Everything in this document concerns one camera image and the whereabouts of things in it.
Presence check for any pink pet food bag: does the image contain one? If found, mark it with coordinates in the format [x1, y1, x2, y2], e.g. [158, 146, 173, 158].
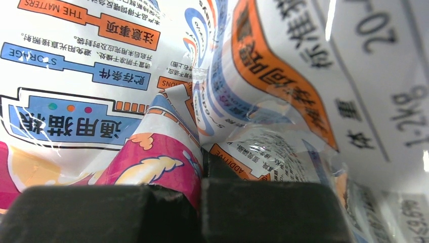
[1, 1, 428, 242]

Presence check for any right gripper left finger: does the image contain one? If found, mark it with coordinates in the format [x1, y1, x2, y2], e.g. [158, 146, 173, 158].
[1, 185, 201, 242]

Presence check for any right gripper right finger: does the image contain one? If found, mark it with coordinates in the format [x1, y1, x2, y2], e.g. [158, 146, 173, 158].
[200, 151, 353, 242]

